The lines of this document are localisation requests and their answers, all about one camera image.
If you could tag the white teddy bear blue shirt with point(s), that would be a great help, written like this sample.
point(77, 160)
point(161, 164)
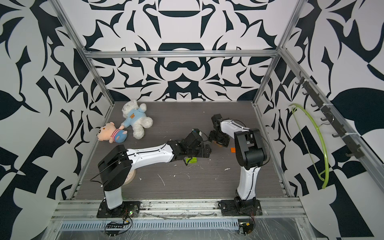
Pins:
point(135, 117)

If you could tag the aluminium frame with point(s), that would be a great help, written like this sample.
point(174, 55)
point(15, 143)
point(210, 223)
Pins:
point(340, 46)

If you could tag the black connector box right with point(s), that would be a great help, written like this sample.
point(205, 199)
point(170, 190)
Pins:
point(245, 228)

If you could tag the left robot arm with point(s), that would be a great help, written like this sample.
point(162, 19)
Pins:
point(119, 162)

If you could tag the pink doll plush toy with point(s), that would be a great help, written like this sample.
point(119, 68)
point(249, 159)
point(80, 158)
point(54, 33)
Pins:
point(109, 132)

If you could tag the cream round toy clock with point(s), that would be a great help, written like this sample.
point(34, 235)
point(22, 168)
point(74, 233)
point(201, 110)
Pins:
point(130, 177)

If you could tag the black connector box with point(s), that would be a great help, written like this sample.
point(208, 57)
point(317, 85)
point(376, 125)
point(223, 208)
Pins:
point(245, 228)
point(115, 225)

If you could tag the black connector box left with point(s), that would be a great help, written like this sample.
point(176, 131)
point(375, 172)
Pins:
point(115, 225)

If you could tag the black hook rack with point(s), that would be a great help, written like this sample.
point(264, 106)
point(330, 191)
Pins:
point(330, 118)

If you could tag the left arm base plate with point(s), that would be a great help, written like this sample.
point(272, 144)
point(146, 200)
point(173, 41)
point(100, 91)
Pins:
point(126, 209)

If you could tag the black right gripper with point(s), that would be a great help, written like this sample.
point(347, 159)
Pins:
point(224, 143)

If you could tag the green square lego brick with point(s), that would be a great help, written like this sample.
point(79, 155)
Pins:
point(191, 160)

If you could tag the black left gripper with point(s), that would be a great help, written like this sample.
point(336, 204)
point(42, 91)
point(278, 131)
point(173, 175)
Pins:
point(202, 153)

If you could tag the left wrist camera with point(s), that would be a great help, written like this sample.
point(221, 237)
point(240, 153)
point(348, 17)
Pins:
point(197, 131)

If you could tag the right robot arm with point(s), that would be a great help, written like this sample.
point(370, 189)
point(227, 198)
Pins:
point(250, 149)

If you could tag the green hoop hanger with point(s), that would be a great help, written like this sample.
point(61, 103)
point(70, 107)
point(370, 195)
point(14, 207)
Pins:
point(314, 144)

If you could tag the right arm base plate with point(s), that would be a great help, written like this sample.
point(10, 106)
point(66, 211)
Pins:
point(238, 207)

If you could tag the white cable duct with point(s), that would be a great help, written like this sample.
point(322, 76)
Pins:
point(200, 224)

